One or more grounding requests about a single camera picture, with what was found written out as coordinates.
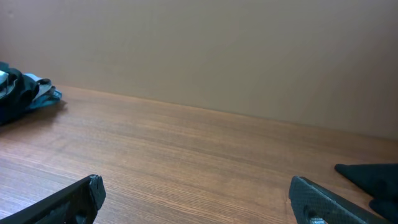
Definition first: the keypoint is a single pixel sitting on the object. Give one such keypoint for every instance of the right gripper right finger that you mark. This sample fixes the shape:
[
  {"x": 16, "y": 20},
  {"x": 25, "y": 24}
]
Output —
[{"x": 312, "y": 203}]

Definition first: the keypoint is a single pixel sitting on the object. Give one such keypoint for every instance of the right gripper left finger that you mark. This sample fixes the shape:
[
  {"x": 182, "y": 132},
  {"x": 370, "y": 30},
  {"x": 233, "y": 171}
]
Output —
[{"x": 78, "y": 203}]

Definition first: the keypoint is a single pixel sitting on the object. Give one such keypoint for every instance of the light blue t-shirt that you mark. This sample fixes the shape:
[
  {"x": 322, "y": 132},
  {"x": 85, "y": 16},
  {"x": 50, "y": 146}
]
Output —
[{"x": 47, "y": 95}]

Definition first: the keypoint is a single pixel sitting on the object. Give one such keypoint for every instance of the black shirt on right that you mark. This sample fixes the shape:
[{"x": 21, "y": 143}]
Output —
[{"x": 377, "y": 180}]

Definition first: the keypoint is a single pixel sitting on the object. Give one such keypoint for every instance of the folded black shirt on stack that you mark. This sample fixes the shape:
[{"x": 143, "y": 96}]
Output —
[{"x": 17, "y": 93}]

